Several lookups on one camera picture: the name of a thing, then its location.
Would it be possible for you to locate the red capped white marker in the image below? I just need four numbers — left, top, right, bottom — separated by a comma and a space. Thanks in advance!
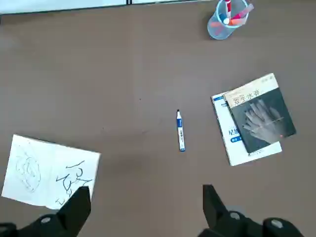
224, 0, 233, 19

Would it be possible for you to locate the clear plastic pen cup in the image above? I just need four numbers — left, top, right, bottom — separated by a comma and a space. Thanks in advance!
207, 0, 249, 40

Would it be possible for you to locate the orange marker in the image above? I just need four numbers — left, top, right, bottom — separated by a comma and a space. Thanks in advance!
228, 18, 247, 26

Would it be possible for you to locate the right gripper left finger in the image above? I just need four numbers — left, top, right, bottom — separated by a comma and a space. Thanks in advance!
0, 186, 92, 237

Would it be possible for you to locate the dark book with hands cover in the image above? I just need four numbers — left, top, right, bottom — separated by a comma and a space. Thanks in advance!
223, 73, 297, 154

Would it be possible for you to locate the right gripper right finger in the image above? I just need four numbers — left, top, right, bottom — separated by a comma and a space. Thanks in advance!
198, 184, 305, 237

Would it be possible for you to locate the pink red marker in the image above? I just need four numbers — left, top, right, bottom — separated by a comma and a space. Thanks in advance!
231, 3, 255, 20

